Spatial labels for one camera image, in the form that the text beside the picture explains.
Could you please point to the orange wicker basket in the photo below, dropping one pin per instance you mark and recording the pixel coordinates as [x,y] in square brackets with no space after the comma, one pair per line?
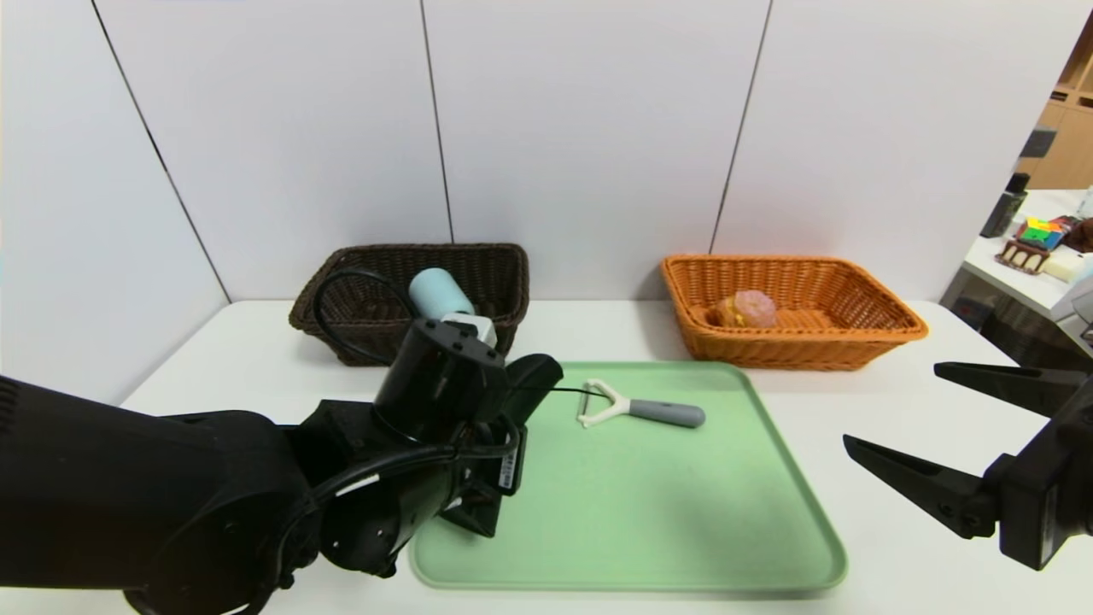
[811,350]

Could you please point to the blue-grey plastic cup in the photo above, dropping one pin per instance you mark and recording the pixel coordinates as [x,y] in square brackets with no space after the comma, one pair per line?
[435,290]

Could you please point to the pink and yellow cream bun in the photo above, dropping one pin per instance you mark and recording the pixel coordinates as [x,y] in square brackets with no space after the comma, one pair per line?
[751,307]

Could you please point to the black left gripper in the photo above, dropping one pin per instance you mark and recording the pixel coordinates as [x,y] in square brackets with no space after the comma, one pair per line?
[509,469]

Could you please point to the dark brown toy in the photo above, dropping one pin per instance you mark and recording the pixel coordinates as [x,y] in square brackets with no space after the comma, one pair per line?
[1083,237]

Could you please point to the black glasses case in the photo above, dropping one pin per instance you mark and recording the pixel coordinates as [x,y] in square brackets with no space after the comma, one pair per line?
[538,380]

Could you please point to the pale yellow block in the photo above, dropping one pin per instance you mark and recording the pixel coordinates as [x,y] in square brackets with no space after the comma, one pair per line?
[1063,266]

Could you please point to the colourful puzzle cube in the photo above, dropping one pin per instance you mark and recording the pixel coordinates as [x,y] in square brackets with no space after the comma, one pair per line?
[1042,232]

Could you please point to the dark brown wicker basket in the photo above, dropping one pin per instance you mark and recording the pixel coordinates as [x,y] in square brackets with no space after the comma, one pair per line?
[504,273]

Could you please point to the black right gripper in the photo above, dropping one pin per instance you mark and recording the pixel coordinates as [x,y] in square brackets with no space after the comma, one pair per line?
[1027,502]

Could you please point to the light green plastic tray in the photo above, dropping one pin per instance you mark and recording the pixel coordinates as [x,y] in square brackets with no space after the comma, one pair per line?
[683,512]

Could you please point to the dark green box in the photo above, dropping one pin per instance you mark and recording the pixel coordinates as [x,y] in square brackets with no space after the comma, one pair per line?
[1003,213]

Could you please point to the white background table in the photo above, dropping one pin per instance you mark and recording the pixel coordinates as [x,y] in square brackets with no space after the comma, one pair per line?
[1025,286]

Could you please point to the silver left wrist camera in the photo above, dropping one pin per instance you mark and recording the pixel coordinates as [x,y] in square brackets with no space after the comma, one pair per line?
[474,329]

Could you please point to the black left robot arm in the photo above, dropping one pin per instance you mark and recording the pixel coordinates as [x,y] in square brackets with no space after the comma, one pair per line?
[128,495]

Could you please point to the chocolate cake toy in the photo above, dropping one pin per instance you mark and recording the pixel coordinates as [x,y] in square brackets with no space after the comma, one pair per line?
[1020,256]

